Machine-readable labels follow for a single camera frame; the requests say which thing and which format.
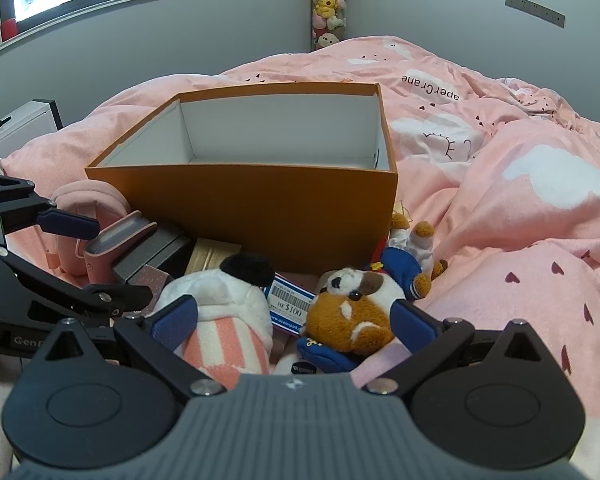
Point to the white bunny plush striped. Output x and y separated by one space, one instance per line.
234 331

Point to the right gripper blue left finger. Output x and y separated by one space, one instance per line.
174 323

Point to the pink fabric pouch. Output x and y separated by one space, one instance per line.
83 209

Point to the brown white dog plush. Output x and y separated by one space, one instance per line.
348 320

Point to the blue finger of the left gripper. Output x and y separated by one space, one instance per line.
121 297
67 224

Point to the pink printed duvet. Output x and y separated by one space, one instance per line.
508 174

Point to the gold yellow box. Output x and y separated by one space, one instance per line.
209 254

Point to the white appliance beside bed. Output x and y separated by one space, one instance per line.
32 119

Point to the orange cardboard box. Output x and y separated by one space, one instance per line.
300 172

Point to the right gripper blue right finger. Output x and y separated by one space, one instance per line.
412 326

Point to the white blue price tag card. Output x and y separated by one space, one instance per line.
289 304

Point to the grey wall rail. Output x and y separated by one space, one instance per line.
537 11

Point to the dark grey box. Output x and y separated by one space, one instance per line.
166 249

